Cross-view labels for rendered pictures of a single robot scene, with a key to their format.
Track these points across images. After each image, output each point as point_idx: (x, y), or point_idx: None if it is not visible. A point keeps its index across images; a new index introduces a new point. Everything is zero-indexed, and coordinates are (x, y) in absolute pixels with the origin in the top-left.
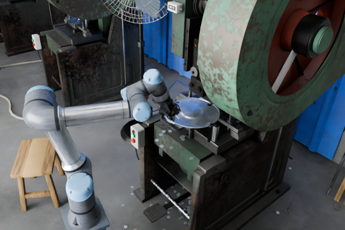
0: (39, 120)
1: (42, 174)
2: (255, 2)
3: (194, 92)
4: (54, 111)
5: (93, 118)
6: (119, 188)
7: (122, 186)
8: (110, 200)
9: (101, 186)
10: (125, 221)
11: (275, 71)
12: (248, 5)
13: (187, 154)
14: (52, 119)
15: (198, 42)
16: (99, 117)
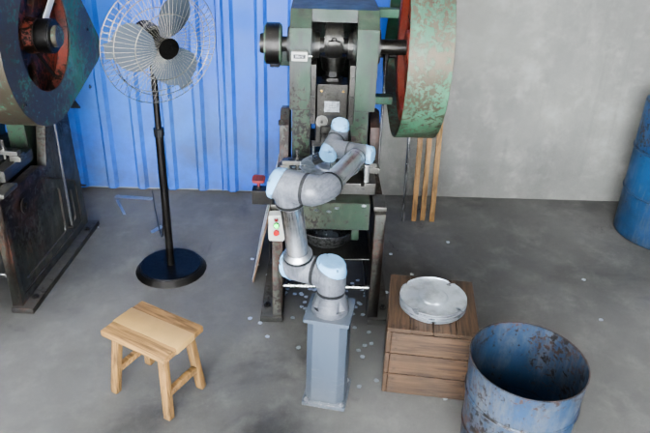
0: (331, 187)
1: (194, 337)
2: (456, 25)
3: (319, 146)
4: (334, 174)
5: (352, 172)
6: (239, 328)
7: (240, 324)
8: (248, 341)
9: (218, 339)
10: (290, 344)
11: None
12: (451, 29)
13: (349, 209)
14: (339, 183)
15: (323, 87)
16: (354, 169)
